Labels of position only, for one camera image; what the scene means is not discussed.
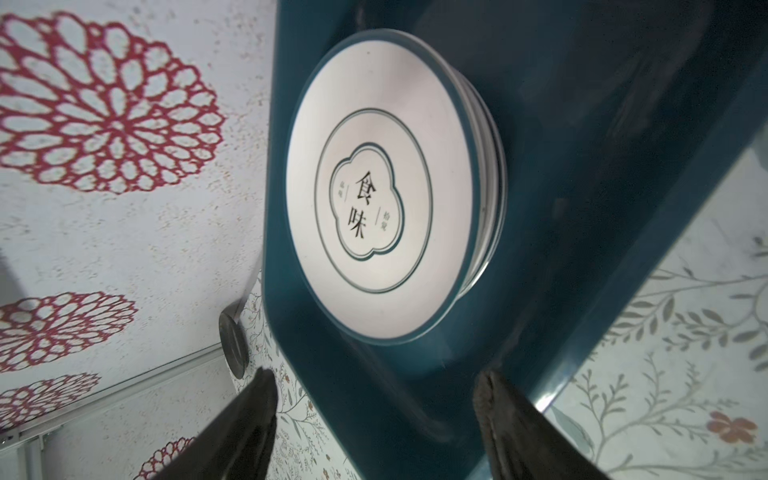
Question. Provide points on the small black plate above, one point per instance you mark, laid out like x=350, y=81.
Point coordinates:
x=234, y=345

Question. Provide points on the teal plastic bin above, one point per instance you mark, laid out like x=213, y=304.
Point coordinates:
x=621, y=117

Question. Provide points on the green rim plate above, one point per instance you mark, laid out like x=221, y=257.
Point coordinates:
x=494, y=185

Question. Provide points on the white plate gold outline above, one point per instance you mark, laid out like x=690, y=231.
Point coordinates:
x=382, y=186

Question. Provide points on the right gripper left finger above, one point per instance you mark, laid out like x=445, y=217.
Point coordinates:
x=239, y=442

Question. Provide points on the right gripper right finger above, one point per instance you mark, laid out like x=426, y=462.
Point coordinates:
x=519, y=441

